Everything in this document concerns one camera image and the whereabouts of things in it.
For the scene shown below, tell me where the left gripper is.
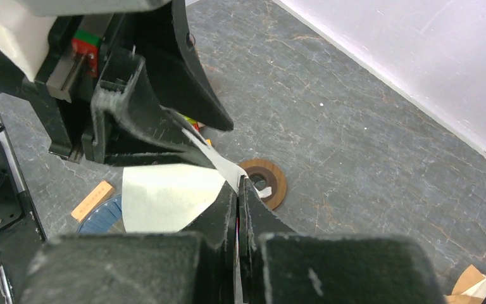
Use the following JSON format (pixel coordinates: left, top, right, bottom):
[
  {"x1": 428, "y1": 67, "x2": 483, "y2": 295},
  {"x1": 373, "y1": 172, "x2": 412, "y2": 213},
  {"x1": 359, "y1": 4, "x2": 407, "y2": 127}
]
[{"x1": 0, "y1": 13, "x2": 213, "y2": 168}]

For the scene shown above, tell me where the colourful toy brick car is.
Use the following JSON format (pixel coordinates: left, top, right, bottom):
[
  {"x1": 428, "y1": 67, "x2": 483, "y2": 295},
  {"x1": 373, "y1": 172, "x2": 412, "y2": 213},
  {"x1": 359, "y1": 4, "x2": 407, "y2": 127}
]
[{"x1": 181, "y1": 115, "x2": 205, "y2": 133}]

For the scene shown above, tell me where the blue ribbed plastic dripper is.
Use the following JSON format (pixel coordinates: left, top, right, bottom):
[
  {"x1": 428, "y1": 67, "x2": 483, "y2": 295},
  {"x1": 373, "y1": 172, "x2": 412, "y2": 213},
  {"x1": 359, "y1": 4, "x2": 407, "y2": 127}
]
[{"x1": 77, "y1": 195, "x2": 126, "y2": 234}]

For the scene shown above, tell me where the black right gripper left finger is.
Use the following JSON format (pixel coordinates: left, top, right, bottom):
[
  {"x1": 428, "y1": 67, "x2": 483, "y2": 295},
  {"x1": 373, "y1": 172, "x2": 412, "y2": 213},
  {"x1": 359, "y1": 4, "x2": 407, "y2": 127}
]
[{"x1": 20, "y1": 185, "x2": 237, "y2": 303}]

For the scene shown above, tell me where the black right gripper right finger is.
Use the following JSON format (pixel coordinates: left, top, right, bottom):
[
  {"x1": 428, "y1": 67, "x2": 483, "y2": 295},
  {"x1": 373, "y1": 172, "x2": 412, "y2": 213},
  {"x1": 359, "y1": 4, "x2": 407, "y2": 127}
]
[{"x1": 239, "y1": 177, "x2": 445, "y2": 303}]

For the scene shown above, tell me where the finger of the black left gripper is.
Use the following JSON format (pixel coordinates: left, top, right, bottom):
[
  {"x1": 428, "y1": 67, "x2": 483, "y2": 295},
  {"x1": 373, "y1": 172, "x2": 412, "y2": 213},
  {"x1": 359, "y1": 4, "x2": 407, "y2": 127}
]
[{"x1": 134, "y1": 1, "x2": 234, "y2": 131}]

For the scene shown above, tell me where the orange black coffee filter box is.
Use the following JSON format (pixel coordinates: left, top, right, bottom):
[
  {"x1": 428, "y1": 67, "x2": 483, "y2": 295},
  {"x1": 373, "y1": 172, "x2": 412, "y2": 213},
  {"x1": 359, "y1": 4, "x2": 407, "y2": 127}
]
[{"x1": 445, "y1": 265, "x2": 486, "y2": 304}]

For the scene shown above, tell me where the small wooden block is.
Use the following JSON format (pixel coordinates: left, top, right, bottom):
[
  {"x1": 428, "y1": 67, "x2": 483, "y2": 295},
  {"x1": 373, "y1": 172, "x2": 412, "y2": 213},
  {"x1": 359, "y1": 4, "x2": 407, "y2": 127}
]
[{"x1": 70, "y1": 180, "x2": 115, "y2": 222}]

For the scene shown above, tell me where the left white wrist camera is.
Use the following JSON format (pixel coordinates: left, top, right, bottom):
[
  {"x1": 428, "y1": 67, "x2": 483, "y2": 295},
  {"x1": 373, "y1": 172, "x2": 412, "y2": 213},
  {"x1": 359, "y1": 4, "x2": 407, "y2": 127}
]
[{"x1": 0, "y1": 0, "x2": 168, "y2": 81}]

